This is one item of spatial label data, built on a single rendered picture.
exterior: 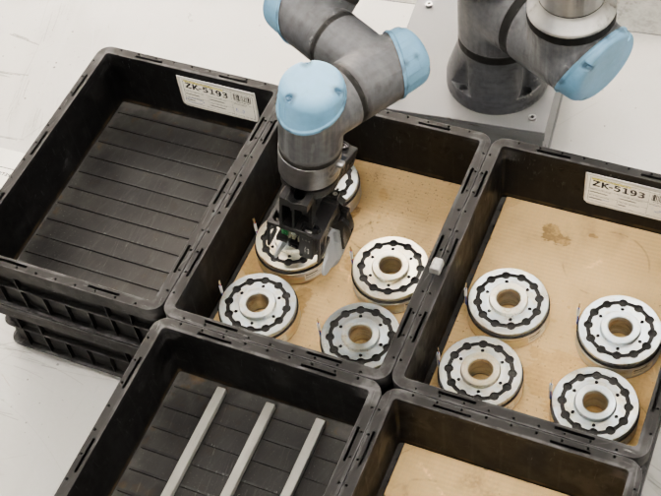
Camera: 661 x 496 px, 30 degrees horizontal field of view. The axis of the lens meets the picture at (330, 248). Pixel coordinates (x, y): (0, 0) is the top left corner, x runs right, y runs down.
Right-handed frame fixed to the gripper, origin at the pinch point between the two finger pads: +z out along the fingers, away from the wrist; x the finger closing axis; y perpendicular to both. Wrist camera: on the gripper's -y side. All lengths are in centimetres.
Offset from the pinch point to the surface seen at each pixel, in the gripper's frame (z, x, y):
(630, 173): -12.8, 35.4, -18.6
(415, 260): -2.9, 13.4, -1.8
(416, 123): -9.0, 6.8, -18.6
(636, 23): 82, 26, -145
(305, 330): 1.6, 3.4, 11.0
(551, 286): -2.1, 30.8, -5.5
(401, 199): 1.1, 7.5, -13.2
